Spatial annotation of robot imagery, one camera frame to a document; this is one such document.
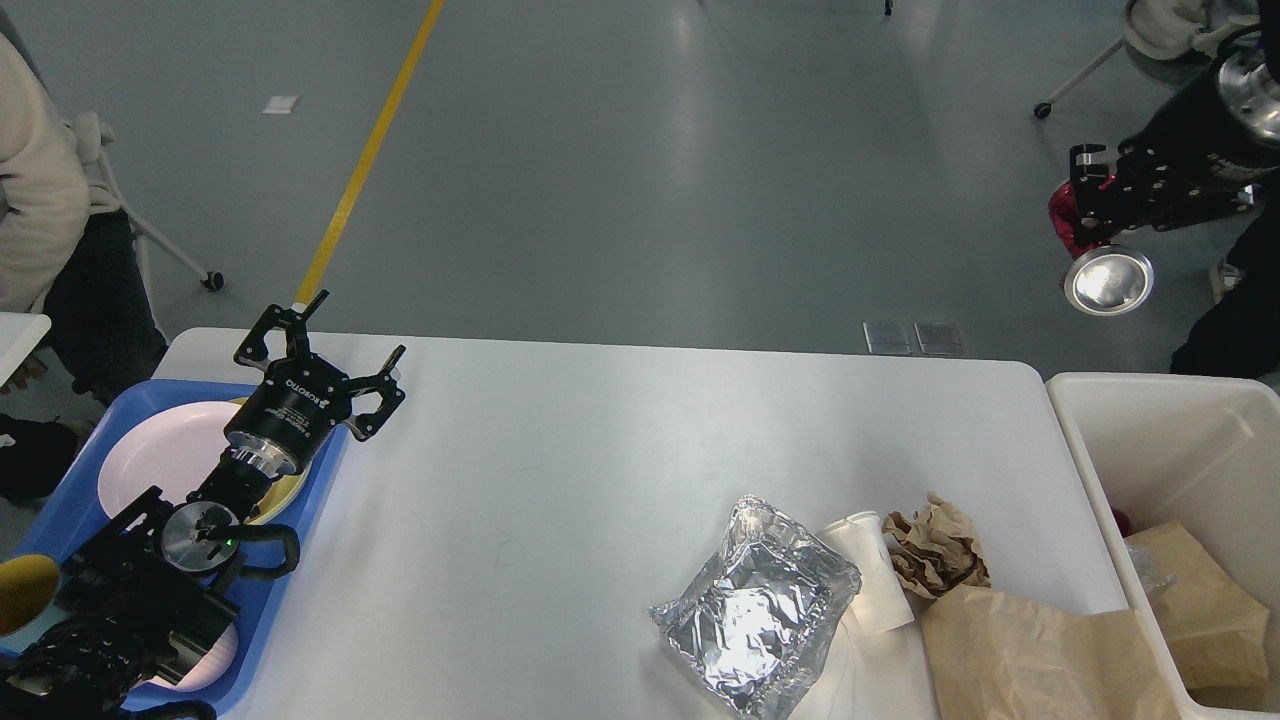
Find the yellow plate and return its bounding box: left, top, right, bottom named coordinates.
left=225, top=395, right=314, bottom=527

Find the pink plate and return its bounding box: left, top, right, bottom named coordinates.
left=97, top=401, right=241, bottom=516

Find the person in cream sweater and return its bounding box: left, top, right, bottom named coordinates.
left=0, top=10, right=169, bottom=501

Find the white chair frame left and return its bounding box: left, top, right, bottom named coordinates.
left=70, top=110, right=227, bottom=331

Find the white rolling office chair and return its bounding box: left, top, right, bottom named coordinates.
left=1030, top=1, right=1260, bottom=120

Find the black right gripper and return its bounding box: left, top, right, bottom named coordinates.
left=1068, top=76, right=1279, bottom=245

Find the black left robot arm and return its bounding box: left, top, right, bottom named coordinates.
left=3, top=291, right=404, bottom=719

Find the person in black trousers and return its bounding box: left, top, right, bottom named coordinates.
left=1169, top=197, right=1279, bottom=379

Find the teal mug yellow inside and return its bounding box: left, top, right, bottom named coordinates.
left=1, top=553, right=67, bottom=653

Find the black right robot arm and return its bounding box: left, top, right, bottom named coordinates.
left=1050, top=22, right=1279, bottom=258

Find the brown bag inside bin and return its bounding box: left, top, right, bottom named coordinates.
left=1125, top=521, right=1277, bottom=712

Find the brown paper ball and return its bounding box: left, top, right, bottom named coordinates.
left=882, top=492, right=992, bottom=600

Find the large crumpled foil sheet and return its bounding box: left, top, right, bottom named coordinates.
left=649, top=495, right=861, bottom=719

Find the white plastic bin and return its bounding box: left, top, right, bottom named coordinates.
left=1046, top=373, right=1279, bottom=719

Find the blue plastic tray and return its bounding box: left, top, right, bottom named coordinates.
left=17, top=380, right=347, bottom=719

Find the brown paper bag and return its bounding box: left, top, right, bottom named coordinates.
left=920, top=585, right=1181, bottom=719

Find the pink ribbed mug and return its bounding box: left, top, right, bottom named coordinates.
left=147, top=624, right=239, bottom=693

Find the white paper cup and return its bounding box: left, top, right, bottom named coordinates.
left=818, top=511, right=915, bottom=635

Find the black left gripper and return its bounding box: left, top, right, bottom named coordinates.
left=221, top=290, right=408, bottom=477

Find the small foil ball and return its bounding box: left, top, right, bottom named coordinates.
left=1125, top=542, right=1178, bottom=601

